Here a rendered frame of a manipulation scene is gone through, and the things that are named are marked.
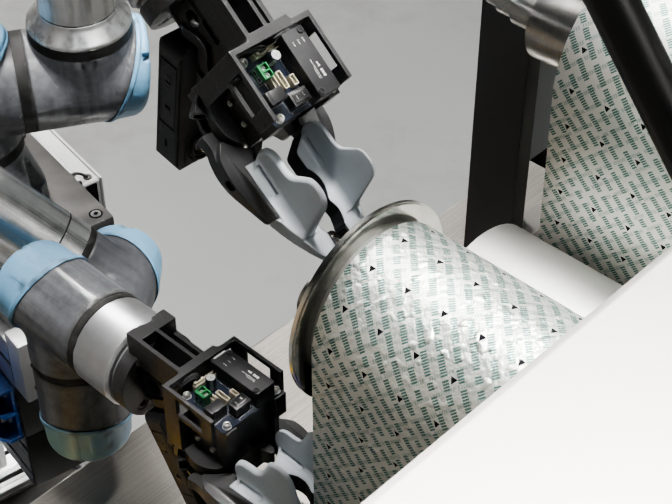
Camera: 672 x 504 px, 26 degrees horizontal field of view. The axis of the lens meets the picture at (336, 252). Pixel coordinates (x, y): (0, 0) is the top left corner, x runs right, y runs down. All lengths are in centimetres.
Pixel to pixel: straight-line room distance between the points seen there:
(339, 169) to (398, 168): 215
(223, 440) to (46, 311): 20
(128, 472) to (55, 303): 25
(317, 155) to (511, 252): 16
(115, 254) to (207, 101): 38
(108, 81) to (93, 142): 161
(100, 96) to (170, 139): 61
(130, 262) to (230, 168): 38
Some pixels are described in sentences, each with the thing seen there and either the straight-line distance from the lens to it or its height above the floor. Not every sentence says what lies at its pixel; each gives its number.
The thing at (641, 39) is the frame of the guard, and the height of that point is 168.
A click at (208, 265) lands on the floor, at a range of 289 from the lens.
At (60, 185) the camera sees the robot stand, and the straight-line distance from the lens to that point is 178.
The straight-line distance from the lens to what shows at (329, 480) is 100.
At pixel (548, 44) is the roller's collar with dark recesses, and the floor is 134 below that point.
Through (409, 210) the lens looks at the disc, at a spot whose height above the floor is 131.
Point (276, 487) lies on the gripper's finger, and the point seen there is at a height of 112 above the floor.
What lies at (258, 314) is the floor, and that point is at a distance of 278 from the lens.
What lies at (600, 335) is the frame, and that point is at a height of 165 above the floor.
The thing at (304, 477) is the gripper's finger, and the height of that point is 110.
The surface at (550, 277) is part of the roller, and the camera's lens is 102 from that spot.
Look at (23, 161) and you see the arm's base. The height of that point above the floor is 89.
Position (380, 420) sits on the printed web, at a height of 124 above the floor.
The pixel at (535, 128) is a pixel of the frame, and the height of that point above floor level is 119.
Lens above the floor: 191
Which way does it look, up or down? 41 degrees down
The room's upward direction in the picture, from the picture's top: straight up
